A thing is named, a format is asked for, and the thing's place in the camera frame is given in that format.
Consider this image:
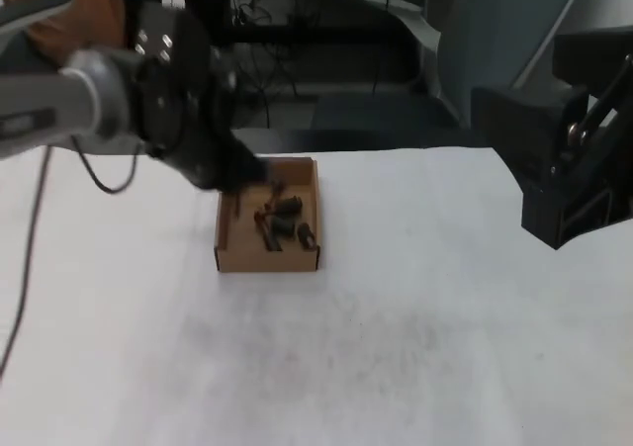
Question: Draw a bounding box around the cardboard box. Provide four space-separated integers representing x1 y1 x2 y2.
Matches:
214 156 323 274

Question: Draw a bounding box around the black sleeve with bolt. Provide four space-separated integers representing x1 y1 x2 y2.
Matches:
274 196 304 218
271 217 297 240
297 223 318 251

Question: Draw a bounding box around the looped black cable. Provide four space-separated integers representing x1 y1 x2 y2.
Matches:
70 134 138 195

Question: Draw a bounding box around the thin black cable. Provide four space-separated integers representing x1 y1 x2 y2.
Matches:
0 146 53 376

